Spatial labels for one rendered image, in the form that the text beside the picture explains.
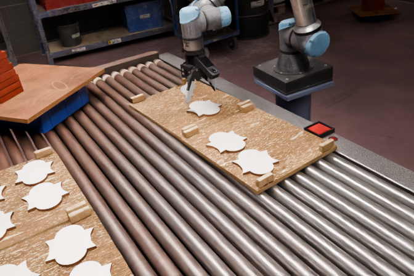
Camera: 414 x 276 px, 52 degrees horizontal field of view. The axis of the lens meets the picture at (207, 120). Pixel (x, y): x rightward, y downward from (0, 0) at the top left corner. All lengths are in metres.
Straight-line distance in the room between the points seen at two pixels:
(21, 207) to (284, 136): 0.87
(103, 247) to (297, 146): 0.69
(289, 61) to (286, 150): 0.66
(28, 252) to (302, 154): 0.84
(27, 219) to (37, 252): 0.16
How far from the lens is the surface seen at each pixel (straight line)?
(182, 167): 1.40
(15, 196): 1.46
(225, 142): 1.46
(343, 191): 1.29
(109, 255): 1.13
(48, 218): 1.31
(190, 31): 1.57
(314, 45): 1.83
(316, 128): 1.56
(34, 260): 1.20
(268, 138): 1.48
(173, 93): 1.89
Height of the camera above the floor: 1.70
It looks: 28 degrees down
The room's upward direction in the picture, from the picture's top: 6 degrees counter-clockwise
